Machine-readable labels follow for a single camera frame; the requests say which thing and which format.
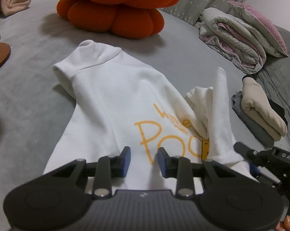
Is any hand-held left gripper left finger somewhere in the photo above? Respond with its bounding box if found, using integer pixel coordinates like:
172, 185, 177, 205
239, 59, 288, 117
43, 146, 131, 199

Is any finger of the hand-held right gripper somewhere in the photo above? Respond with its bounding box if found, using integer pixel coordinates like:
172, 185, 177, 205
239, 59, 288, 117
233, 142, 259, 174

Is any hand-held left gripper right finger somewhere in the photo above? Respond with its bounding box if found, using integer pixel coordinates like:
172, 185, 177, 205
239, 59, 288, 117
157, 147, 246, 199

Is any white printed sweatshirt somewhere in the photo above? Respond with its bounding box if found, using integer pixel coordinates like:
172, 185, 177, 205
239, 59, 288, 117
43, 40, 259, 190

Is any folded grey garment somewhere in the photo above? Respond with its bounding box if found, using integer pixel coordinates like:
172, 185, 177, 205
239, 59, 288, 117
231, 91, 274, 147

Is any folded beige garment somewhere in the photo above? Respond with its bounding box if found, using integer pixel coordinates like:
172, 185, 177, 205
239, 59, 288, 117
241, 77, 288, 142

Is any folded black garment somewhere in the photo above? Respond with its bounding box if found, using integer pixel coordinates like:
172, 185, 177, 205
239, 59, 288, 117
267, 99, 288, 126

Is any grey quilted bedspread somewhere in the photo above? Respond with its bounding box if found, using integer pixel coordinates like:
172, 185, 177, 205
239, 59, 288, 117
252, 25, 290, 154

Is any folded grey pink quilt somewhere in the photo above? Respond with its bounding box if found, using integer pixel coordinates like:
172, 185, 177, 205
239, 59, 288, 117
199, 7, 267, 74

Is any pink grey pillow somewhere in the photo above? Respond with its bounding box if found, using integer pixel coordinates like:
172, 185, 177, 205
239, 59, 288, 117
227, 0, 289, 58

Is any orange pumpkin plush pillow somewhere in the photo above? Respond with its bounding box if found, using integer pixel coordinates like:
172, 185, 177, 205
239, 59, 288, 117
50, 0, 181, 39

